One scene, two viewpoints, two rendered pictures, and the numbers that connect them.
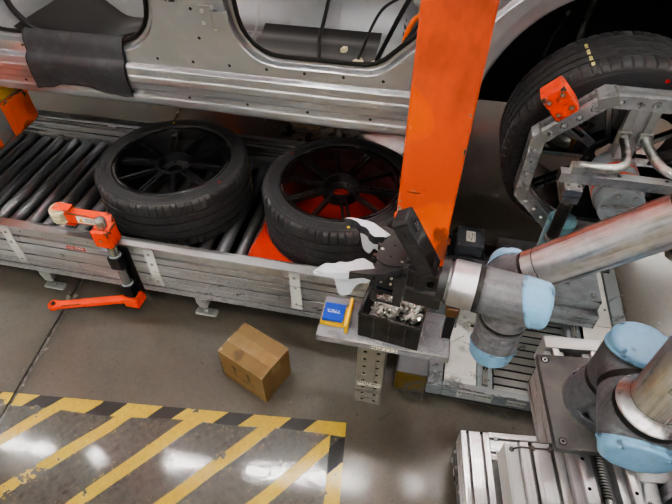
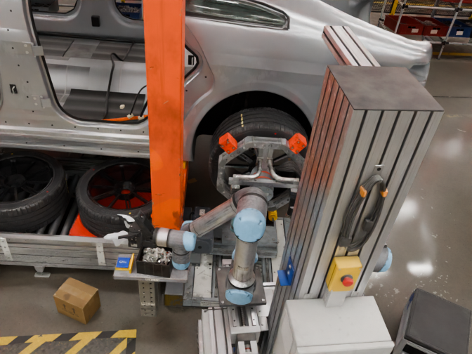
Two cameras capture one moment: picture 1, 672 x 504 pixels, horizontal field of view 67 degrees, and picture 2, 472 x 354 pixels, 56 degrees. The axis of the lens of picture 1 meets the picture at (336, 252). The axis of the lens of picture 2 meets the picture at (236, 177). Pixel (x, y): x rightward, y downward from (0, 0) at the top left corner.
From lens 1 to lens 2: 105 cm
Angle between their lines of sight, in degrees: 14
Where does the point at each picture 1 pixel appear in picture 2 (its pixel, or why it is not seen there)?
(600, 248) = (212, 218)
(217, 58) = (44, 121)
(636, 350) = not seen: hidden behind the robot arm
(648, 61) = (265, 125)
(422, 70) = (153, 141)
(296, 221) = (98, 212)
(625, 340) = not seen: hidden behind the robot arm
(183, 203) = (25, 206)
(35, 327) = not seen: outside the picture
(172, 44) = (15, 114)
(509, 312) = (179, 245)
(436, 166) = (167, 182)
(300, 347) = (106, 289)
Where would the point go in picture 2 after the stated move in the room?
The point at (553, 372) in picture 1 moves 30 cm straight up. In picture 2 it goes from (222, 274) to (227, 232)
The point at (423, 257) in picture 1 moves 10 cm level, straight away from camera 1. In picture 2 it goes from (146, 228) to (150, 211)
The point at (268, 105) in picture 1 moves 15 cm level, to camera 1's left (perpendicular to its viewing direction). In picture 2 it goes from (77, 145) to (53, 147)
